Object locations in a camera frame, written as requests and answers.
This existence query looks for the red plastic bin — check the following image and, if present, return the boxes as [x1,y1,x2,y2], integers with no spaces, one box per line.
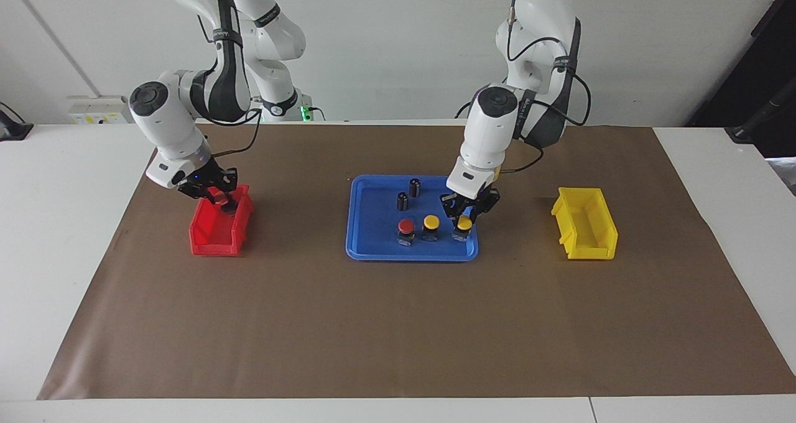
[188,184,254,257]

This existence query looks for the blue plastic tray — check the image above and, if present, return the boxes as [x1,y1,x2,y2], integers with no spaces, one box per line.
[345,174,479,262]

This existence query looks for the yellow plastic bin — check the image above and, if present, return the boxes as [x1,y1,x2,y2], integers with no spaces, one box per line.
[550,187,619,261]

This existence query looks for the brown paper mat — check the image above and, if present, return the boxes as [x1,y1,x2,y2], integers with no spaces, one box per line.
[37,123,796,401]

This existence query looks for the white power strip box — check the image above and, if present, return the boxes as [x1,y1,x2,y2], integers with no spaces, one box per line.
[67,95,135,125]

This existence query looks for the black device at table edge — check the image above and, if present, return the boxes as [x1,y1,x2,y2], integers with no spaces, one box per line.
[0,101,35,142]

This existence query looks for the black stand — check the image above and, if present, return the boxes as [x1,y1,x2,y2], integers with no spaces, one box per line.
[726,93,796,144]

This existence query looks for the black background panel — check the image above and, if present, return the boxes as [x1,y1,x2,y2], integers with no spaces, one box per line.
[686,0,796,157]

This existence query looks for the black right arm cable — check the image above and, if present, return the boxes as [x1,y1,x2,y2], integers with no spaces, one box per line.
[196,12,265,162]

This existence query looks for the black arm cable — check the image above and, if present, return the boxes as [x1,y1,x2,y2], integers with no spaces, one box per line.
[196,12,265,162]
[502,0,593,175]

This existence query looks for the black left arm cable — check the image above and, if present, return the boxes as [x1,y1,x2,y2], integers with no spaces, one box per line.
[502,0,593,175]

